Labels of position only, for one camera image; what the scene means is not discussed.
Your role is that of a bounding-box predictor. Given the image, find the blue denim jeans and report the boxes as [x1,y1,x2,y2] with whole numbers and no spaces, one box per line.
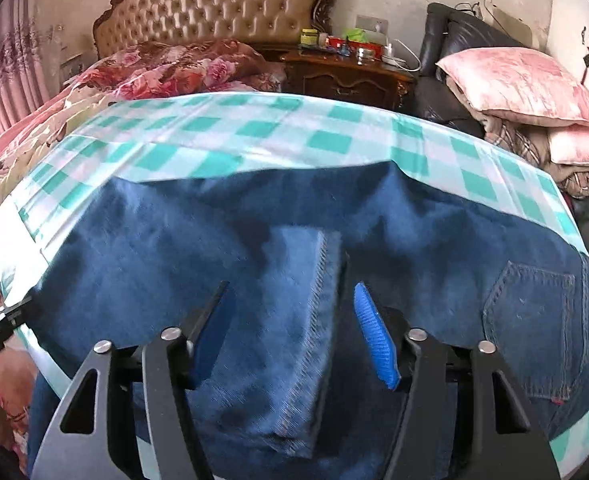
[30,162,589,479]

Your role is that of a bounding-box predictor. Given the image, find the teal white checkered tablecloth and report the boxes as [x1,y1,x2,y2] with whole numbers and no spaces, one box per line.
[0,90,589,478]

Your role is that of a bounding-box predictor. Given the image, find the plaid folded blanket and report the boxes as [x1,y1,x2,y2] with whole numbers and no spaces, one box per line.
[445,76,589,198]

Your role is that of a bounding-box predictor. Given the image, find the pink curtain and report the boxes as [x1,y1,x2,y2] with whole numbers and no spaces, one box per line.
[0,0,50,136]

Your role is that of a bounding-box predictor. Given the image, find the dark wooden nightstand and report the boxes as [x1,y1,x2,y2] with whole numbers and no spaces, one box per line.
[255,44,416,112]

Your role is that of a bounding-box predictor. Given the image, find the white power strip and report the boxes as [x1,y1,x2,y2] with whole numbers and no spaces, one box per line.
[381,55,407,70]

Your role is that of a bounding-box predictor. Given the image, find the lower pink floral pillow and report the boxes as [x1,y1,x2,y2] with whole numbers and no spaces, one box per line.
[549,125,589,167]

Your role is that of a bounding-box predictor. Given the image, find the pink floral pillow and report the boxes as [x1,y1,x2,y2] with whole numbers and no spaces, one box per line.
[549,125,589,167]
[437,47,589,128]

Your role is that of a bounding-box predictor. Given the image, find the upper pink floral pillow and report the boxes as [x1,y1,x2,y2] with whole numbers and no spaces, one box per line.
[437,47,589,128]

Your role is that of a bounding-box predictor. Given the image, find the floral pink bed quilt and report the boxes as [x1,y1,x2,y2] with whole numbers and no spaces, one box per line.
[0,39,286,474]

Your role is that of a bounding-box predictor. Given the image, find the green crumpled bag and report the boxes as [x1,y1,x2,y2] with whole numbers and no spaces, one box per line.
[345,27,368,44]

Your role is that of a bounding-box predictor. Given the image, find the yellow lidded jar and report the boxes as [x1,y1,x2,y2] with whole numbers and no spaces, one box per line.
[300,28,319,47]

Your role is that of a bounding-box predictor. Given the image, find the black leather armchair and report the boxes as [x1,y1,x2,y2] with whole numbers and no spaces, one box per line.
[412,2,589,245]

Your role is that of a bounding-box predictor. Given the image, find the red hanging tassel ornament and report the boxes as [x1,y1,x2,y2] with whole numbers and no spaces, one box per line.
[581,26,589,84]

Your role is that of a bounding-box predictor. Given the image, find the tufted tan leather headboard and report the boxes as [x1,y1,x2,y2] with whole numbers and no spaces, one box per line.
[93,0,335,58]

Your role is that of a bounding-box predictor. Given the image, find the wall power socket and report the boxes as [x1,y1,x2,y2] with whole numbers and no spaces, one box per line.
[355,14,389,35]

